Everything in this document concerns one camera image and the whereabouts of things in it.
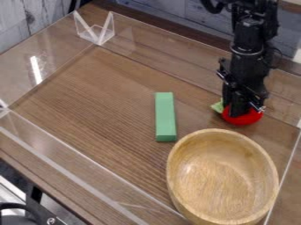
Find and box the black cable under table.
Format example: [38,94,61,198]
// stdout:
[0,201,41,225]

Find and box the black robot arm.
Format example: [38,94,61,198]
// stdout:
[200,0,280,118]

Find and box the clear acrylic corner bracket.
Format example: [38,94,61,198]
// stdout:
[73,11,115,46]

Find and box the red plush strawberry toy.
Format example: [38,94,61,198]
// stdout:
[210,101,264,126]

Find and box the clear acrylic enclosure wall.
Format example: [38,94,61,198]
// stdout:
[0,5,301,225]

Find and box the light wooden bowl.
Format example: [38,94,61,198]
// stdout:
[166,128,279,225]

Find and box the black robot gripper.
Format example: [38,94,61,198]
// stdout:
[217,48,272,118]

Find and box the green rectangular foam block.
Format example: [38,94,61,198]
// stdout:
[156,92,177,142]

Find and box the black metal table bracket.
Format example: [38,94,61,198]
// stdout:
[26,185,67,225]

